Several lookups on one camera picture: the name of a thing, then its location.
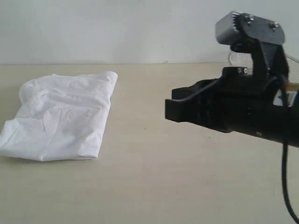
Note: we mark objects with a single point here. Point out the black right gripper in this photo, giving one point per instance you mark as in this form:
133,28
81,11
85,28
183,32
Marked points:
236,102

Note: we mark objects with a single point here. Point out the white t-shirt red print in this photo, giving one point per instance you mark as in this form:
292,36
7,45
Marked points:
60,118

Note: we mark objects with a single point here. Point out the metal wire mesh basket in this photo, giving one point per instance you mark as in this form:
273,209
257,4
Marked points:
236,59

